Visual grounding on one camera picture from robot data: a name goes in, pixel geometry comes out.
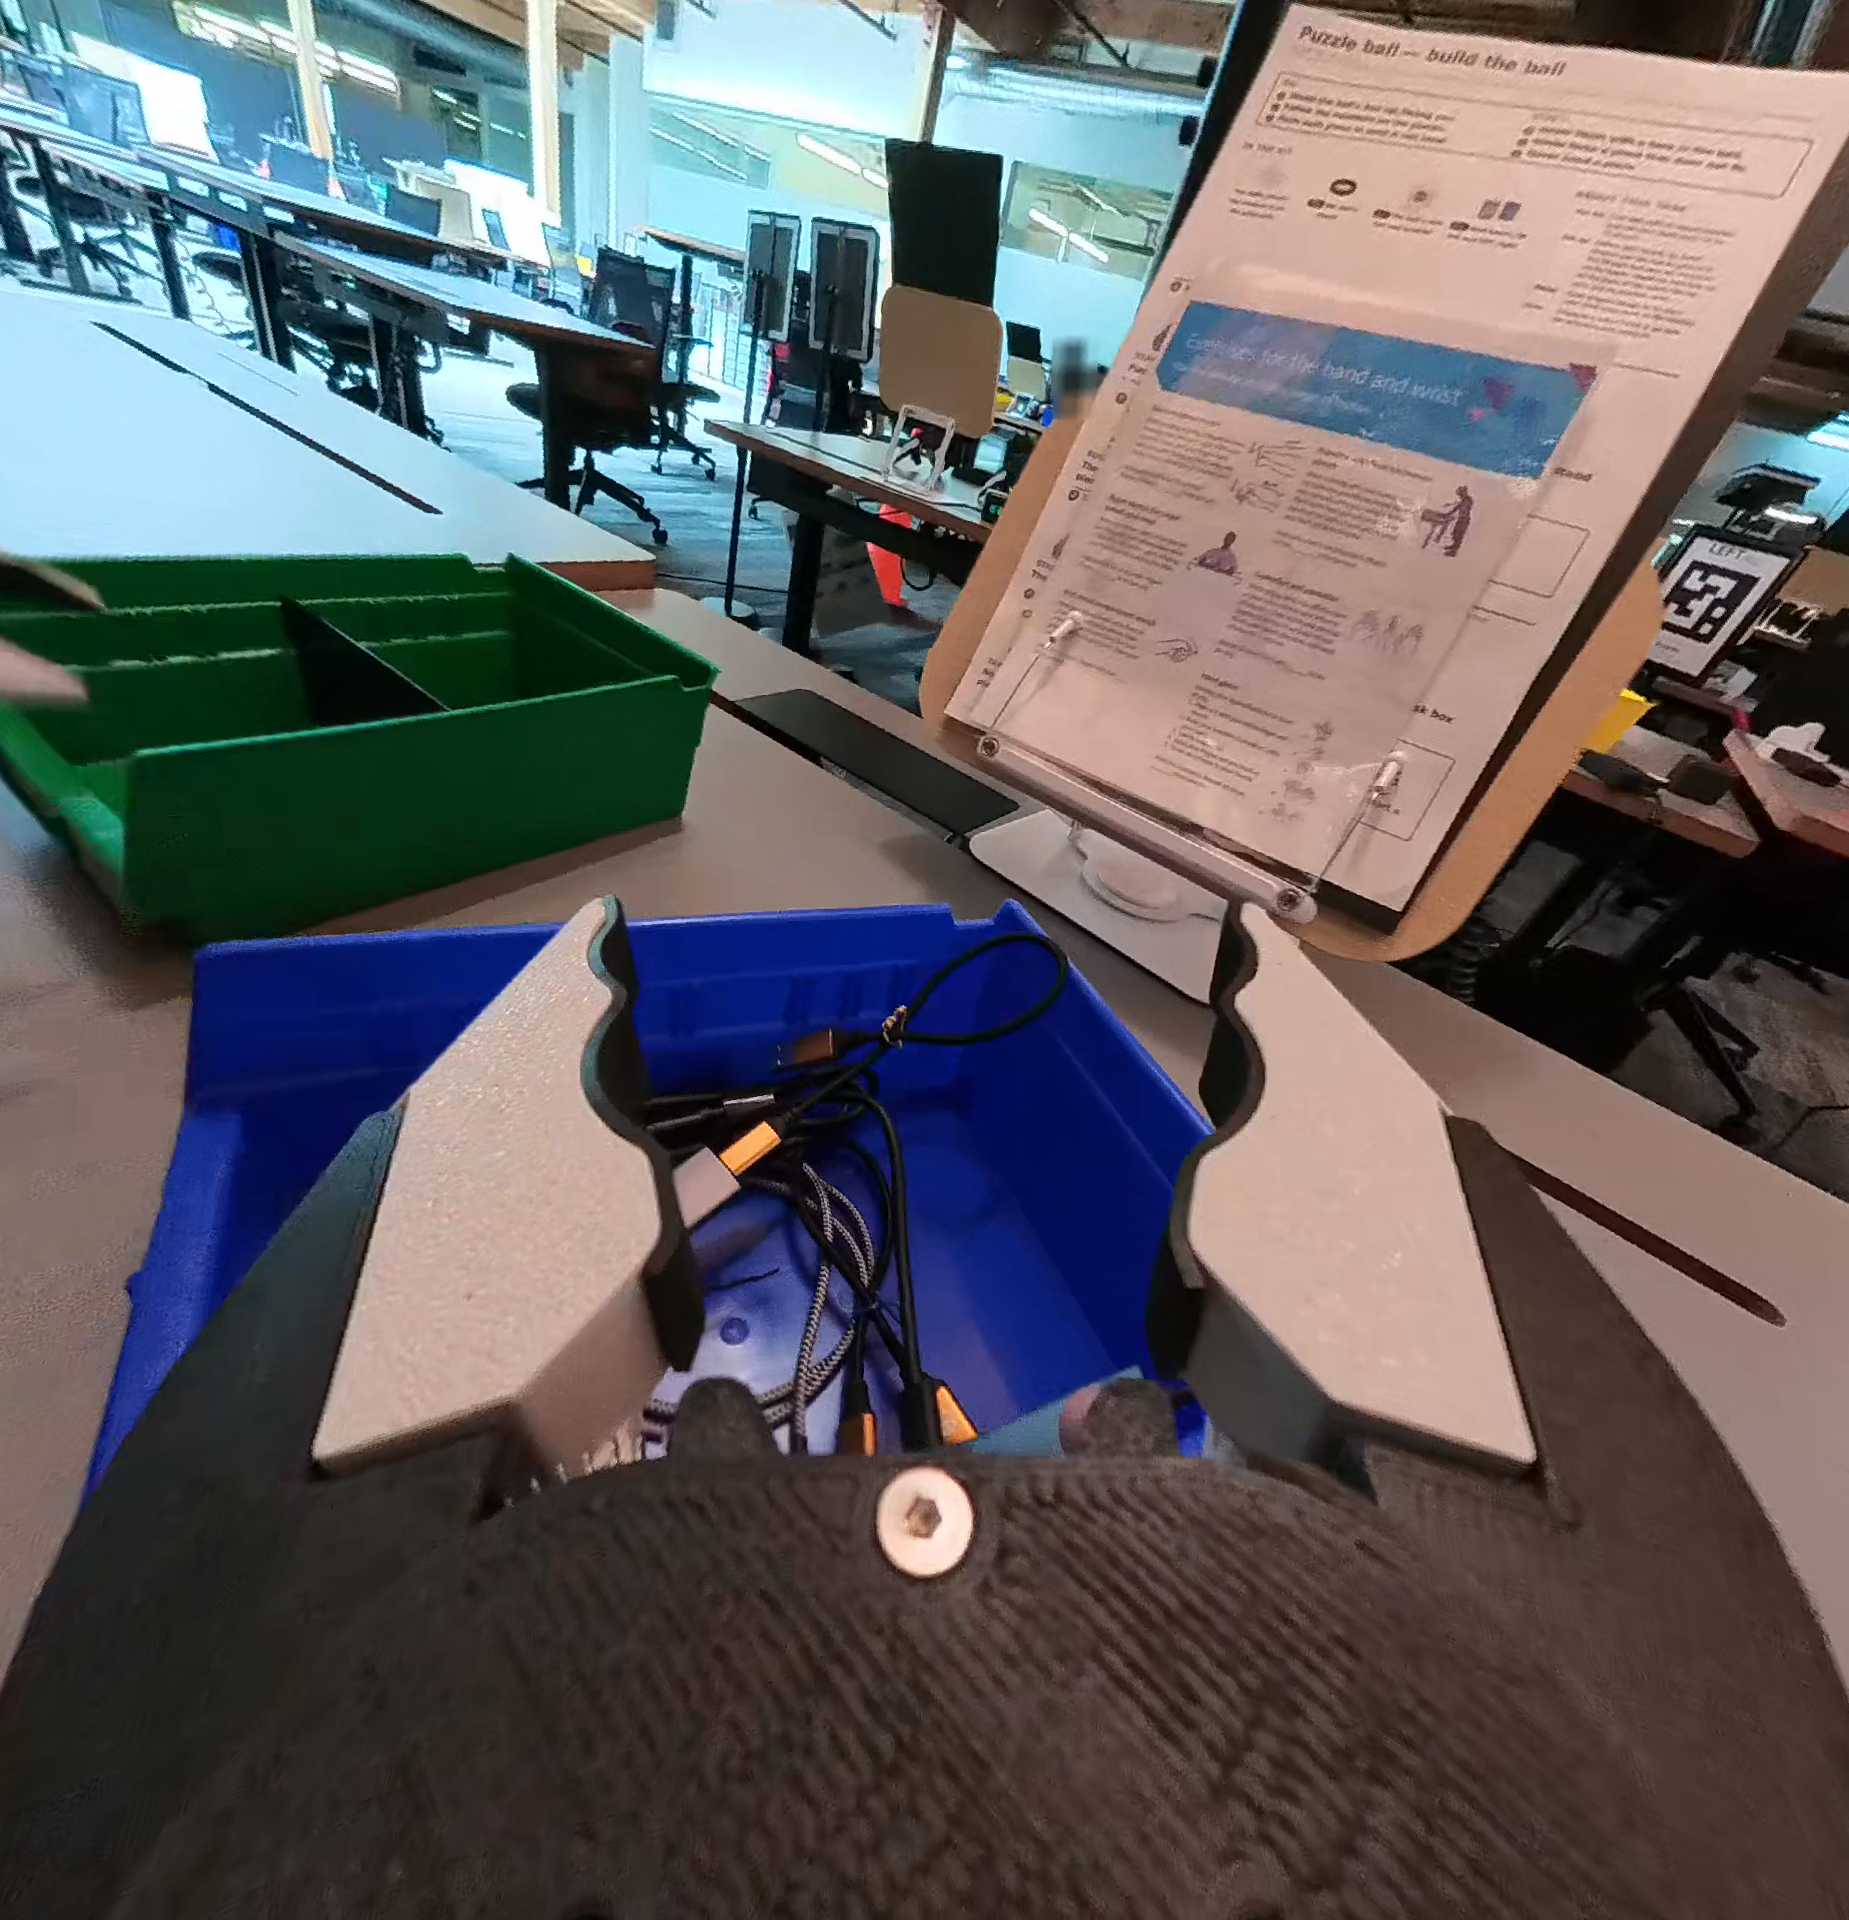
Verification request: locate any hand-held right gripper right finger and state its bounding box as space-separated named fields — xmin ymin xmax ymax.
xmin=1146 ymin=902 xmax=1541 ymax=1502

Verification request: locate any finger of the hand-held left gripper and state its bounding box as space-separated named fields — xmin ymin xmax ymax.
xmin=0 ymin=544 xmax=110 ymax=616
xmin=0 ymin=621 xmax=88 ymax=706

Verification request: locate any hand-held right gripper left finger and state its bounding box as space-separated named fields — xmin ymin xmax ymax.
xmin=315 ymin=897 xmax=712 ymax=1502

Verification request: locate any blue plastic bin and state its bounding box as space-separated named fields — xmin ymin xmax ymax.
xmin=86 ymin=897 xmax=1220 ymax=1515

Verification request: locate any braided grey cable orange plug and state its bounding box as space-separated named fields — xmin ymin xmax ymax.
xmin=739 ymin=1164 xmax=887 ymax=1457

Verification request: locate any green divided plastic bin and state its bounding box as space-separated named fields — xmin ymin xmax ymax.
xmin=0 ymin=554 xmax=720 ymax=941

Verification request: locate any grey desk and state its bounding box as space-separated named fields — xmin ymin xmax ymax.
xmin=0 ymin=589 xmax=1849 ymax=1920

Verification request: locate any black desk slot cover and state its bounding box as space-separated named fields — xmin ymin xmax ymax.
xmin=739 ymin=688 xmax=1021 ymax=843

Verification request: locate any background wooden desk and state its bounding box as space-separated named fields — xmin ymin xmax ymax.
xmin=705 ymin=419 xmax=1042 ymax=661

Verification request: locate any grey neighbouring table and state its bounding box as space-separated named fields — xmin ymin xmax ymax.
xmin=0 ymin=288 xmax=656 ymax=589

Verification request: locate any instruction sheet on stand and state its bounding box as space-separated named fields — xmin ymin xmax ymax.
xmin=921 ymin=0 xmax=1849 ymax=1005

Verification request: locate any blue banner printed sheet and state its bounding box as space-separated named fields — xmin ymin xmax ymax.
xmin=961 ymin=303 xmax=1615 ymax=843

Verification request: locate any black office chair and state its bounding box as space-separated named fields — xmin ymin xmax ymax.
xmin=508 ymin=250 xmax=720 ymax=548

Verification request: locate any black white marker board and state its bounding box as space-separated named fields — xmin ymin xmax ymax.
xmin=1643 ymin=528 xmax=1809 ymax=686

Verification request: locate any dark upright monitor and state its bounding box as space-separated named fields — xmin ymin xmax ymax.
xmin=743 ymin=210 xmax=808 ymax=347
xmin=812 ymin=218 xmax=887 ymax=362

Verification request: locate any beige upright board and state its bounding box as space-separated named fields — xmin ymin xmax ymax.
xmin=879 ymin=280 xmax=1006 ymax=436

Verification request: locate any black upright panel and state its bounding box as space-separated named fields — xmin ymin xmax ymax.
xmin=887 ymin=136 xmax=1006 ymax=288

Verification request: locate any thin black cable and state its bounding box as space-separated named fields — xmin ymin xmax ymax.
xmin=648 ymin=926 xmax=1073 ymax=1157

